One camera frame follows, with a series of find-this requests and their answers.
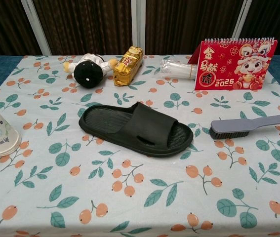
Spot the floral printed tablecloth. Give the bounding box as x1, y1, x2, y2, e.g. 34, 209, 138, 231
0, 54, 280, 237

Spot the red 2026 desk calendar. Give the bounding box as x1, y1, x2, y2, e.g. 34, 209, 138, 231
188, 37, 278, 91

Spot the grey brush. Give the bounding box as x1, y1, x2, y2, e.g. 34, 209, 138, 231
210, 113, 280, 141

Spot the black headed plush doll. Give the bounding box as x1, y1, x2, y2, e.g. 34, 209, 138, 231
63, 53, 118, 89

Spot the gold foil snack package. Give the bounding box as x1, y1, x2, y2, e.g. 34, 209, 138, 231
113, 45, 144, 86

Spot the black rubber slipper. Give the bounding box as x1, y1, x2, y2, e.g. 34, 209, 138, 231
78, 101, 194, 158

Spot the clear plastic packet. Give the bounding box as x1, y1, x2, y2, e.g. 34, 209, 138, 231
160, 58, 199, 80

